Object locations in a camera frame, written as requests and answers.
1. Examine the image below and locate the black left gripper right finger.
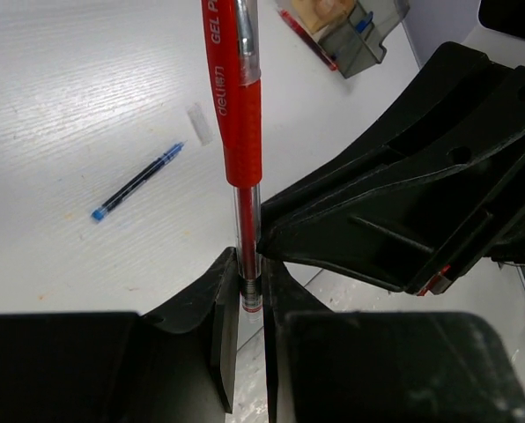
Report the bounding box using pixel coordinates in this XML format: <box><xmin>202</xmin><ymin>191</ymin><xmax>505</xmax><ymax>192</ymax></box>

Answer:
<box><xmin>262</xmin><ymin>260</ymin><xmax>525</xmax><ymax>422</ymax></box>

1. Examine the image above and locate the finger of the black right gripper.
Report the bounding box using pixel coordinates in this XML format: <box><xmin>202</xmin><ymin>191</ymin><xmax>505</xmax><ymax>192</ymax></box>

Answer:
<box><xmin>258</xmin><ymin>42</ymin><xmax>525</xmax><ymax>294</ymax></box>

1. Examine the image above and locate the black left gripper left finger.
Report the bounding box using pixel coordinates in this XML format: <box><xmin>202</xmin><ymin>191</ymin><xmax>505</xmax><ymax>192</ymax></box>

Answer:
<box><xmin>0</xmin><ymin>248</ymin><xmax>239</xmax><ymax>422</ymax></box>

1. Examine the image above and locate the blue ink refill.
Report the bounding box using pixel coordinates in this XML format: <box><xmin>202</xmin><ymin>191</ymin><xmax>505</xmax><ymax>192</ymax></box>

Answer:
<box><xmin>91</xmin><ymin>142</ymin><xmax>184</xmax><ymax>222</ymax></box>

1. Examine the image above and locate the red gel pen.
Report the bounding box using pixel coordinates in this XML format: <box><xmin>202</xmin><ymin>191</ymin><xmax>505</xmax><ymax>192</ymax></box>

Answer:
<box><xmin>201</xmin><ymin>0</ymin><xmax>263</xmax><ymax>315</ymax></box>

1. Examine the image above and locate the blue ballpoint pen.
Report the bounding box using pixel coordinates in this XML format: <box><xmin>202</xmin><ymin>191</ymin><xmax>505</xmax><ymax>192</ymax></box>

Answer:
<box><xmin>355</xmin><ymin>11</ymin><xmax>373</xmax><ymax>34</ymax></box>

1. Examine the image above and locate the stationery organizer box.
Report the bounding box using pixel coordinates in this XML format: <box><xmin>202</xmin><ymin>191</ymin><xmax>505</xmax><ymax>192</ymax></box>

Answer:
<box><xmin>276</xmin><ymin>0</ymin><xmax>410</xmax><ymax>79</ymax></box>

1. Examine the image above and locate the red pen by organizer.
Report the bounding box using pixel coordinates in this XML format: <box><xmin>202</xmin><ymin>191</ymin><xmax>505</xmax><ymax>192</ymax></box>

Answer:
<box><xmin>277</xmin><ymin>8</ymin><xmax>338</xmax><ymax>71</ymax></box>

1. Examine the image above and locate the clear pen cap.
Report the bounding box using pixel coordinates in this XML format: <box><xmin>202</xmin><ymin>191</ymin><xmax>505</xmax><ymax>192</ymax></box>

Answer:
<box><xmin>187</xmin><ymin>103</ymin><xmax>213</xmax><ymax>146</ymax></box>

